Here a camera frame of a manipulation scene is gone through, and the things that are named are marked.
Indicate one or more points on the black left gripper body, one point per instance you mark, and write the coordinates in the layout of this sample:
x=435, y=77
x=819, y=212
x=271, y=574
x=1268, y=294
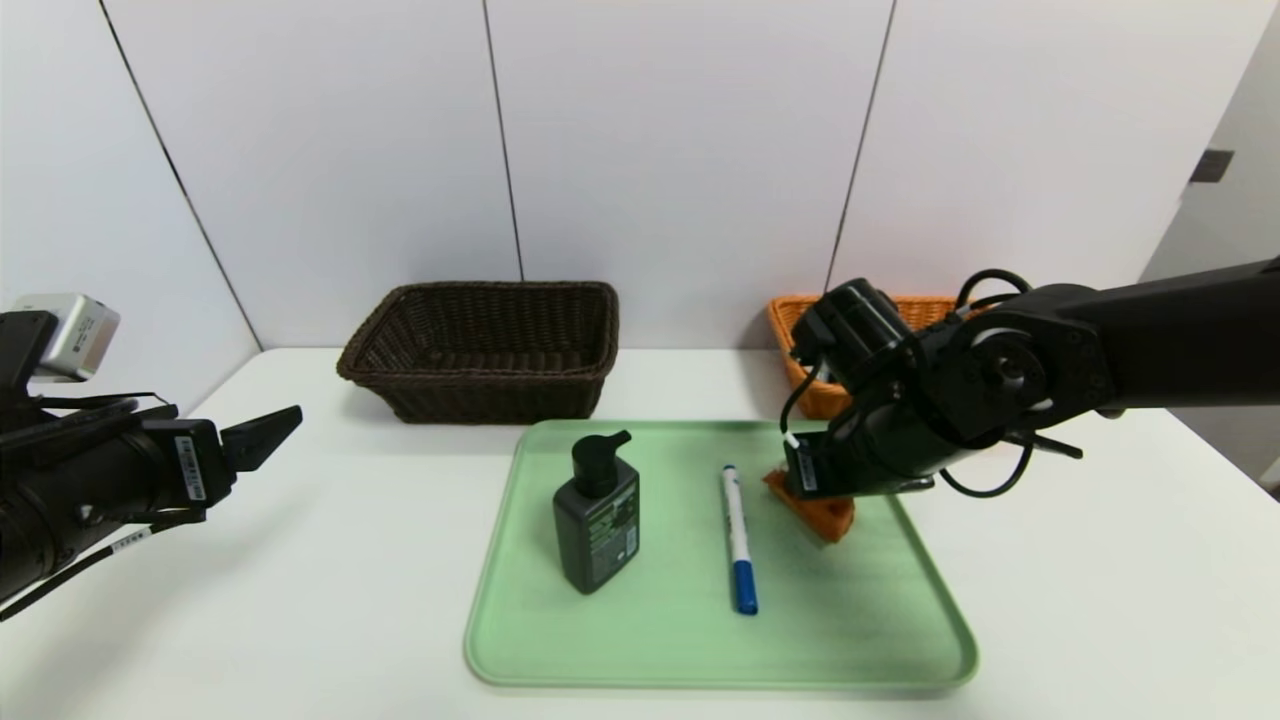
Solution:
x=192, y=465

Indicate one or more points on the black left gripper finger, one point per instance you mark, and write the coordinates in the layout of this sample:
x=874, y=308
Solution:
x=258, y=438

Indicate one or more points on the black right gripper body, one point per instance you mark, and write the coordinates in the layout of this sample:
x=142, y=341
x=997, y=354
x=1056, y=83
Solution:
x=808, y=469

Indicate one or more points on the orange cake slice toy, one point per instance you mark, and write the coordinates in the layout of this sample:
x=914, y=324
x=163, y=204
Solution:
x=825, y=518

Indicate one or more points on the black pump soap bottle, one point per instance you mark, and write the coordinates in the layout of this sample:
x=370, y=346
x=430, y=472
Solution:
x=595, y=540

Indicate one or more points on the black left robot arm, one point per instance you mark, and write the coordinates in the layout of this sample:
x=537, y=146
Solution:
x=70, y=490

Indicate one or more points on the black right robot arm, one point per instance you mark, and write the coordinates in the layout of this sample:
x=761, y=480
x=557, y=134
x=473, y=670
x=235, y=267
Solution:
x=1150, y=340

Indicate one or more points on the orange wicker basket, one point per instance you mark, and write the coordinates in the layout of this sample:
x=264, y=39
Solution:
x=930, y=308

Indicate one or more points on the dark brown wicker basket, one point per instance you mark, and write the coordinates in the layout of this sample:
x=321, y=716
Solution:
x=480, y=395

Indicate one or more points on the white blue marker pen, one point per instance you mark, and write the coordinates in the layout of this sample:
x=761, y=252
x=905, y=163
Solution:
x=738, y=540

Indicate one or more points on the light green plastic tray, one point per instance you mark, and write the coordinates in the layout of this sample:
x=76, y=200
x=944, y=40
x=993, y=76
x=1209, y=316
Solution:
x=670, y=640

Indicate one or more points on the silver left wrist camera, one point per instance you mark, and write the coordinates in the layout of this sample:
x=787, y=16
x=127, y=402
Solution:
x=80, y=335

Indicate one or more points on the black left camera bracket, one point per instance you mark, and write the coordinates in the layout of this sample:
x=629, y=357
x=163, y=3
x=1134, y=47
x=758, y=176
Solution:
x=25, y=355

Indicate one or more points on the dark wall plate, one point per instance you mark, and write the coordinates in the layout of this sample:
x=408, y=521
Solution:
x=1211, y=166

